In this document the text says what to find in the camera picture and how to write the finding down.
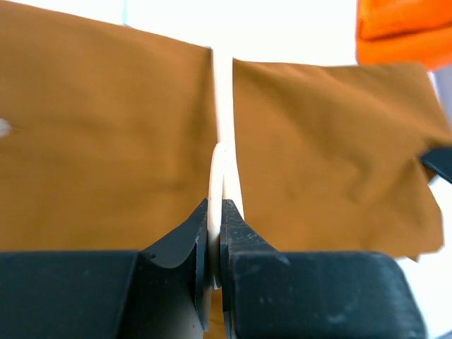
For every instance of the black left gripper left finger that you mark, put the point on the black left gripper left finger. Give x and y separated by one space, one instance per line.
175 278

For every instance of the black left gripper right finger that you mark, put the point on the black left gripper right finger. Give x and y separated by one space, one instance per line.
245 257

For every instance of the brown trousers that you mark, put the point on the brown trousers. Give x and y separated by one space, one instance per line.
112 130

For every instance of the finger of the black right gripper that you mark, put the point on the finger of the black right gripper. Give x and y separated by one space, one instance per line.
439 160

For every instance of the orange garment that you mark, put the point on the orange garment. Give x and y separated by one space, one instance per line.
393 31

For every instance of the beige plastic hanger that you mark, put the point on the beige plastic hanger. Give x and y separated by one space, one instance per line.
224 181

